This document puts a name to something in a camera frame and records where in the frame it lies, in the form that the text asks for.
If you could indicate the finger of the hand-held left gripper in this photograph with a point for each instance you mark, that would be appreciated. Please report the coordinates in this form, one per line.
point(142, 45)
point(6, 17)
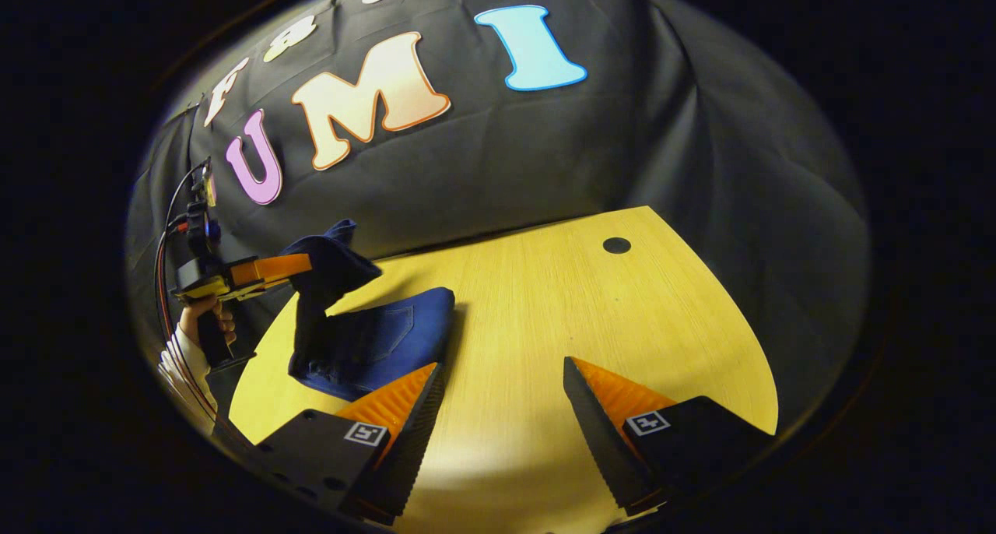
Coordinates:
point(272, 267)

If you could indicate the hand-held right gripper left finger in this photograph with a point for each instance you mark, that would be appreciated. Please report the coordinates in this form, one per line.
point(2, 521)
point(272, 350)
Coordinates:
point(408, 440)

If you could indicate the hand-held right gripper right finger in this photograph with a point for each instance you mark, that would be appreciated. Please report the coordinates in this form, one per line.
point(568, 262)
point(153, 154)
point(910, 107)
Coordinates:
point(603, 440)

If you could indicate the blue jeans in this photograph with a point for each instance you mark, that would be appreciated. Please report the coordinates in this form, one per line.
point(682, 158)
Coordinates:
point(373, 339)

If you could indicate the black backdrop cloth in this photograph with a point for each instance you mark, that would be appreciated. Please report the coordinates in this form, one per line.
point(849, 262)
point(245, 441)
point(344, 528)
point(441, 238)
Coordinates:
point(560, 152)

